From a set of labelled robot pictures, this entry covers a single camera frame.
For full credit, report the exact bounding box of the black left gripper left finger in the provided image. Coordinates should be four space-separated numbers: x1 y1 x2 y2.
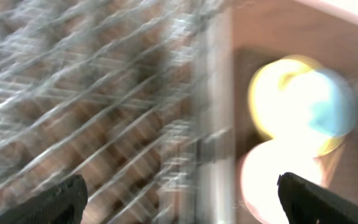
0 175 88 224

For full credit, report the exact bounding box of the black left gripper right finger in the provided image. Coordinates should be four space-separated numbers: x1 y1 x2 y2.
277 172 358 224

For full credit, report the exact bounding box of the white pink-rimmed bowl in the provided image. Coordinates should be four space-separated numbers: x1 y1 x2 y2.
239 139 326 224

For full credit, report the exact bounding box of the light blue bowl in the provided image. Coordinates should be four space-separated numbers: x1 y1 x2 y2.
285 68 358 138

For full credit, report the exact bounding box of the grey plastic dishwasher rack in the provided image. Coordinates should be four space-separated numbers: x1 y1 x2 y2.
0 0 236 223

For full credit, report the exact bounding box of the dark brown serving tray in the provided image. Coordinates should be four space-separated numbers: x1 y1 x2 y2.
233 48 358 223

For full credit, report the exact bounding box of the yellow plate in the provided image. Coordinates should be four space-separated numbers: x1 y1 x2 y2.
248 55 345 157

